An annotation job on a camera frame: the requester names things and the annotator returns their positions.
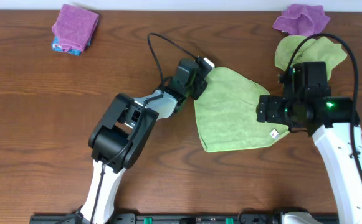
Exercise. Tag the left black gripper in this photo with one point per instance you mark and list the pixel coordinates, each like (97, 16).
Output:
(199, 88)

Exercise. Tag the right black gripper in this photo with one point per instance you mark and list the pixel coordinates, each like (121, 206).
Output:
(269, 104)

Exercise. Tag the light green cloth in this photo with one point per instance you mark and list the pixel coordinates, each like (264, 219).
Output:
(226, 114)

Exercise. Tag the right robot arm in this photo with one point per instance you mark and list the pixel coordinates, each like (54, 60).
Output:
(334, 126)

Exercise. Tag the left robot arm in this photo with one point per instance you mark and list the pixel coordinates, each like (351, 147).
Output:
(119, 138)

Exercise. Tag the olive green crumpled cloth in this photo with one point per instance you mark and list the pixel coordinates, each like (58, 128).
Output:
(314, 50)

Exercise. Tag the crumpled purple cloth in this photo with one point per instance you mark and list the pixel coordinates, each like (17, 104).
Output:
(302, 19)

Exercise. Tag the folded purple cloth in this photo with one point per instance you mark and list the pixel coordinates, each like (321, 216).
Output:
(74, 28)

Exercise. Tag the folded blue cloth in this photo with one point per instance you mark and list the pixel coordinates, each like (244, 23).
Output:
(71, 50)

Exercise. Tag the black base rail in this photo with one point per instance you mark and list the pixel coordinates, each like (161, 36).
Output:
(129, 218)

